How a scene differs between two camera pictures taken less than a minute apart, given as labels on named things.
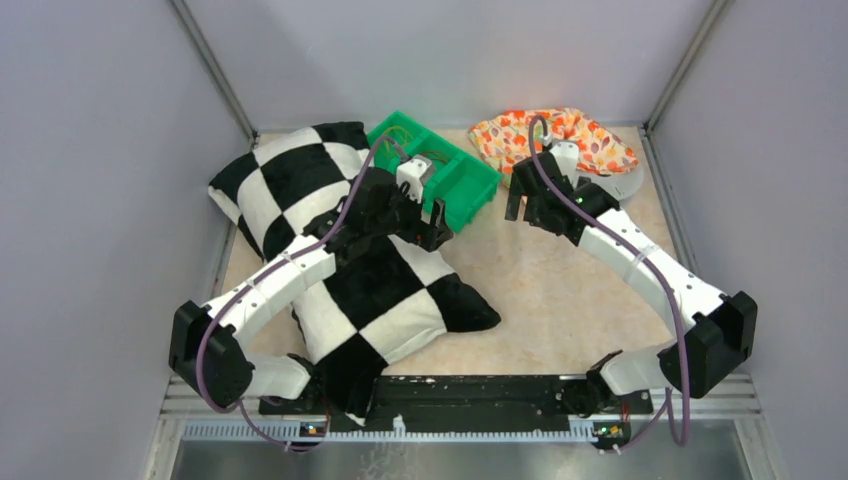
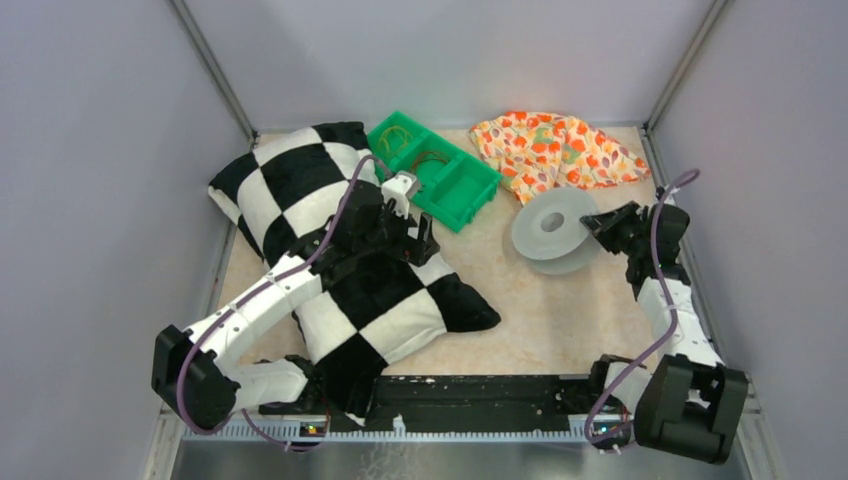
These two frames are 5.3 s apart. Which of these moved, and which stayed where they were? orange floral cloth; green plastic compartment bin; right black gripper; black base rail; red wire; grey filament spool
Moved: right black gripper; grey filament spool
Stayed: orange floral cloth; green plastic compartment bin; black base rail; red wire
